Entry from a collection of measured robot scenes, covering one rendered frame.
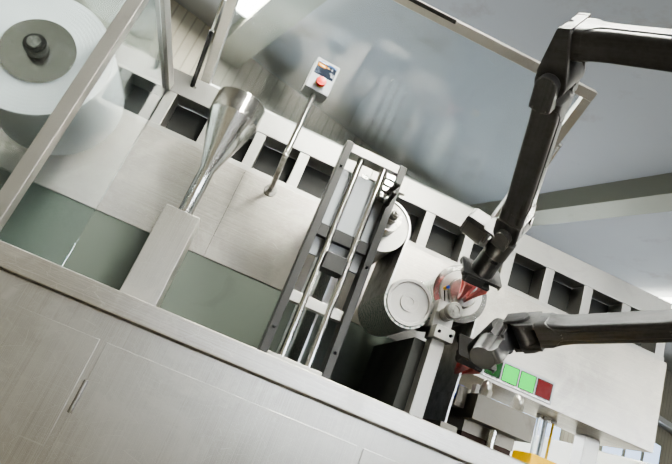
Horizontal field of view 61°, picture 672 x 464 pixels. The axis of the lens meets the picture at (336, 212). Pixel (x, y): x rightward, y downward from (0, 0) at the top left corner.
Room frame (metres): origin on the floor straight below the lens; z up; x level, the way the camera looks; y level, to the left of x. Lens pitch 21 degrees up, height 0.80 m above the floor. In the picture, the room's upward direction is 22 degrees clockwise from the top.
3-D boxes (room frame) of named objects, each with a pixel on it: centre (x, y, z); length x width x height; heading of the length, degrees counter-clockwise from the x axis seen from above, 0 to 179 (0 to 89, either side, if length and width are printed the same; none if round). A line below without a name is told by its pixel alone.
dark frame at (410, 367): (1.54, -0.31, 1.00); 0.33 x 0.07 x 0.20; 7
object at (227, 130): (1.41, 0.36, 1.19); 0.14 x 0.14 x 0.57
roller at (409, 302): (1.50, -0.24, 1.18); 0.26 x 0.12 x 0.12; 7
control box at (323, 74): (1.35, 0.18, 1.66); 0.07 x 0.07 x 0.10; 13
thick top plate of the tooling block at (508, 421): (1.57, -0.53, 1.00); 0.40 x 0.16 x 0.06; 7
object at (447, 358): (1.51, -0.42, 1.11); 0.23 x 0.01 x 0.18; 7
